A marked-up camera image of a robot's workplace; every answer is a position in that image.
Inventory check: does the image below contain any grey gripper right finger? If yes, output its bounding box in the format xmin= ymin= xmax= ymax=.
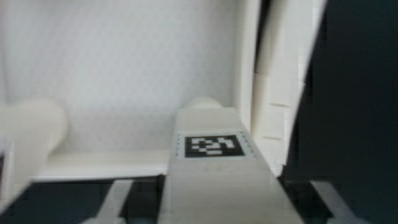
xmin=281 ymin=179 xmax=372 ymax=224

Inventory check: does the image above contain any white leg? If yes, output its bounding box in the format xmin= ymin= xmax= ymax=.
xmin=159 ymin=97 xmax=304 ymax=224
xmin=0 ymin=99 xmax=68 ymax=205

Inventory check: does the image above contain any white desk top tray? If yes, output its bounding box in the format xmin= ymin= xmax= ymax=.
xmin=0 ymin=0 xmax=265 ymax=183

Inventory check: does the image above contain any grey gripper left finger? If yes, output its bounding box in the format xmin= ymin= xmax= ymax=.
xmin=82 ymin=180 xmax=159 ymax=224

